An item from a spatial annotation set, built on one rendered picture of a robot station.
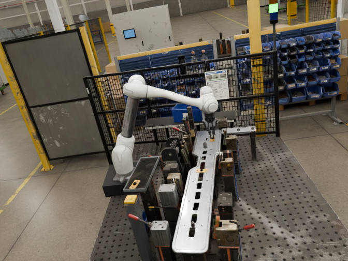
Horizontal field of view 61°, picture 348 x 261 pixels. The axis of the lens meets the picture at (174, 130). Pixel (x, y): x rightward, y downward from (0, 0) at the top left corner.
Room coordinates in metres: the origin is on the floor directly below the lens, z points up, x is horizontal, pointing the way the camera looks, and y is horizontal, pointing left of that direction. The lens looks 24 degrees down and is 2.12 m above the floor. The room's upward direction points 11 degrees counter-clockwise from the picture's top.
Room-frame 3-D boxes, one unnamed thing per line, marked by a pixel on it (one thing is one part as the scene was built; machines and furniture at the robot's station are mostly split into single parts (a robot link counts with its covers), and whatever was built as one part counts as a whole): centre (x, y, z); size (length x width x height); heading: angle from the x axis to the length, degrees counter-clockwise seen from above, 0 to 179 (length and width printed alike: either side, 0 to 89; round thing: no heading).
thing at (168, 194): (1.47, 0.11, 0.90); 0.13 x 0.10 x 0.41; 75
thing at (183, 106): (2.67, -0.18, 1.10); 0.30 x 0.17 x 0.13; 66
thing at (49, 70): (4.17, 1.50, 1.00); 1.34 x 0.14 x 2.00; 84
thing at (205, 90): (2.17, -0.30, 1.39); 0.13 x 0.11 x 0.16; 0
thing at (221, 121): (2.43, -0.45, 0.88); 0.08 x 0.08 x 0.36; 75
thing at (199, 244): (1.73, -0.14, 1.00); 1.38 x 0.22 x 0.02; 165
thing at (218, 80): (2.71, -0.49, 1.30); 0.23 x 0.02 x 0.31; 75
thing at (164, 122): (2.67, -0.17, 1.02); 0.90 x 0.22 x 0.03; 75
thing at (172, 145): (1.90, 0.04, 0.94); 0.18 x 0.13 x 0.49; 165
